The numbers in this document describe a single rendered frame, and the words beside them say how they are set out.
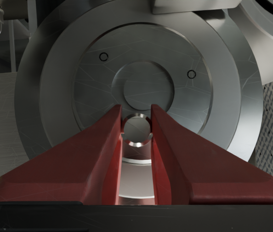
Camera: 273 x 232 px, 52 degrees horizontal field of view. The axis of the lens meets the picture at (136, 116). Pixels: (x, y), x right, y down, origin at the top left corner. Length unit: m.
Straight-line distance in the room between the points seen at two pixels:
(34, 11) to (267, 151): 0.33
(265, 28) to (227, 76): 0.04
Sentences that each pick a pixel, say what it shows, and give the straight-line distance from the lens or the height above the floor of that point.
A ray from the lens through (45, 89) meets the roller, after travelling 0.16.
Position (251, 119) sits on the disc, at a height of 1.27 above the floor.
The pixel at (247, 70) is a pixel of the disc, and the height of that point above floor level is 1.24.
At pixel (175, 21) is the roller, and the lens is 0.17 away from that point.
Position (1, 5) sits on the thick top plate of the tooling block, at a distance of 0.56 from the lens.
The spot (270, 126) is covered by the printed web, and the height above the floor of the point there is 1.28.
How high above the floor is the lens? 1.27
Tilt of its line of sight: 4 degrees down
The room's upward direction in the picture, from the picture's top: 175 degrees clockwise
